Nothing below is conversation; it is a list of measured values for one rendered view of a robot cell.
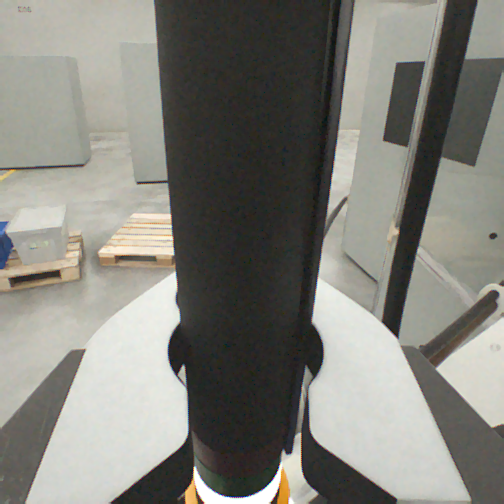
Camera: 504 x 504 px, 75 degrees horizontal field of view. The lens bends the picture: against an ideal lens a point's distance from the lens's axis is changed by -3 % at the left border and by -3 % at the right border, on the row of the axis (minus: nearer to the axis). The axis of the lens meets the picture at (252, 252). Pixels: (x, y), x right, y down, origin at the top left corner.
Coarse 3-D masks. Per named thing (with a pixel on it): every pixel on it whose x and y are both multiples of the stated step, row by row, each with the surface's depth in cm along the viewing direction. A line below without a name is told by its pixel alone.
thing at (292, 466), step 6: (294, 456) 17; (300, 456) 17; (288, 462) 17; (294, 462) 17; (300, 462) 17; (288, 468) 17; (294, 468) 17; (300, 468) 17; (288, 474) 16; (294, 474) 16; (300, 474) 17; (288, 480) 16; (294, 480) 16; (300, 480) 16; (294, 486) 16; (300, 486) 16
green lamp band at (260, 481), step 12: (204, 468) 11; (276, 468) 11; (204, 480) 11; (216, 480) 11; (228, 480) 11; (240, 480) 11; (252, 480) 11; (264, 480) 11; (216, 492) 11; (228, 492) 11; (240, 492) 11; (252, 492) 11
